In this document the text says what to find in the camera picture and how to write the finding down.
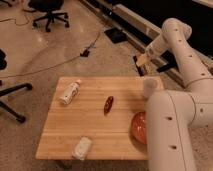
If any white ceramic cup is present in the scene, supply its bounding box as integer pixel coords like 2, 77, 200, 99
143, 78, 158, 98

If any white plastic bottle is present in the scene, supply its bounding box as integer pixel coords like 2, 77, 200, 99
59, 79, 81, 105

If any yellow-white gripper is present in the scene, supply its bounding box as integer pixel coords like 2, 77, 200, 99
133, 54, 148, 76

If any black chair base leg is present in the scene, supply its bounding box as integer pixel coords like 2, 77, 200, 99
0, 83, 33, 124

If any black floor plate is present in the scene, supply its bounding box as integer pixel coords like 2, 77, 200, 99
105, 28, 127, 44

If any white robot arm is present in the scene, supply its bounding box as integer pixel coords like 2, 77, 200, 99
136, 18, 213, 171

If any orange-red plate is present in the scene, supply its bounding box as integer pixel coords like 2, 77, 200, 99
131, 112, 147, 145

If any black office chair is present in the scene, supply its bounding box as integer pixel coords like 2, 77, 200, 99
28, 0, 69, 32

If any black floor cable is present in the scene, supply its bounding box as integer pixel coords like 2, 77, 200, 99
0, 24, 111, 80

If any dark red chili pepper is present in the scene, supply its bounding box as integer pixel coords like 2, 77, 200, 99
104, 96, 114, 115

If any wooden table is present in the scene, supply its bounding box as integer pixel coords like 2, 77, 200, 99
36, 77, 148, 160

